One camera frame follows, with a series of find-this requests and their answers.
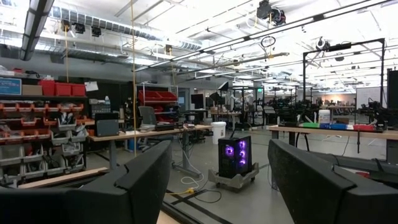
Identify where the black tall panel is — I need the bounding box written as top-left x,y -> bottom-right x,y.
387,68 -> 398,110

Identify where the white floor cable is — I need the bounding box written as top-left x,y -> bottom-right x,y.
179,155 -> 205,187

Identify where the brown cardboard box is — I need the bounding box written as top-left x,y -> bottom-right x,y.
21,84 -> 44,96

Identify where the grey equipment case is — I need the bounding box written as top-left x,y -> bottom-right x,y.
95,112 -> 120,137

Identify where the long yellow hanging cord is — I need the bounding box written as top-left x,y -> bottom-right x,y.
129,0 -> 138,156

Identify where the small blue basket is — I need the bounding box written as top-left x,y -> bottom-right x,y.
319,123 -> 348,130

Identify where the purple-lit computer tower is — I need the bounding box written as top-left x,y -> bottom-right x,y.
218,135 -> 253,179

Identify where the wooden workbench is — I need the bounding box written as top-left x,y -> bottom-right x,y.
88,124 -> 214,170

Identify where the black robot station frame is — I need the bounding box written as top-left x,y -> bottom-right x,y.
303,37 -> 386,110

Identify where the grey ceiling light fixture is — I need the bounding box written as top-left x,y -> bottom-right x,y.
19,0 -> 50,62

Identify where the grey equipment dolly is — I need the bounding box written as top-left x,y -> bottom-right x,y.
207,162 -> 261,190

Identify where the red plastic bin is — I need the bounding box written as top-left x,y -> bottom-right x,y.
39,79 -> 56,96
71,83 -> 86,96
55,82 -> 72,96

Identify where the white plastic bucket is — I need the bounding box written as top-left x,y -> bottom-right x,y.
211,121 -> 227,145

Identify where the grey office chair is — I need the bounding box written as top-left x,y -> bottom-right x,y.
138,105 -> 158,127

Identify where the grey table leg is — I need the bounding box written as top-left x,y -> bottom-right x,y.
172,130 -> 196,179

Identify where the shelf with red bins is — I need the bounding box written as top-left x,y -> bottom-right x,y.
136,83 -> 178,124

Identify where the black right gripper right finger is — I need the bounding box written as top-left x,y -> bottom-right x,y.
267,138 -> 398,224

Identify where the ribbed silver air duct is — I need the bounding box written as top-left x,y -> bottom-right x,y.
51,6 -> 203,50

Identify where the blue wall sign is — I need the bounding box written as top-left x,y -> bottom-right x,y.
0,77 -> 22,96

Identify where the short yellow hanging cord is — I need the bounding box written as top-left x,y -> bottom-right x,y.
64,26 -> 70,83

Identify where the small red basket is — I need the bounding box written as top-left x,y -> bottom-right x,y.
353,123 -> 376,132

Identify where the wooden robot station table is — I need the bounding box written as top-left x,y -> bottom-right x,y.
266,124 -> 398,141

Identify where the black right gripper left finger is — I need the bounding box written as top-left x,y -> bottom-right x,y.
0,139 -> 174,224

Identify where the whiteboard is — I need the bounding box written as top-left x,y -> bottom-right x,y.
356,86 -> 388,109

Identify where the white paper sheet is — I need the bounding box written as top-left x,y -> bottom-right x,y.
84,81 -> 100,93

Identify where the yellow floor cable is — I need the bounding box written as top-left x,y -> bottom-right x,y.
164,187 -> 196,197

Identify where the storage rack with bins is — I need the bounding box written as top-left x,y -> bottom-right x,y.
0,95 -> 88,187

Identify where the small ceiling cable reel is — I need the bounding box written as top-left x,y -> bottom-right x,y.
315,37 -> 331,51

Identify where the black ceiling cable reel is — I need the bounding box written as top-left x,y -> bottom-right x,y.
256,0 -> 286,26

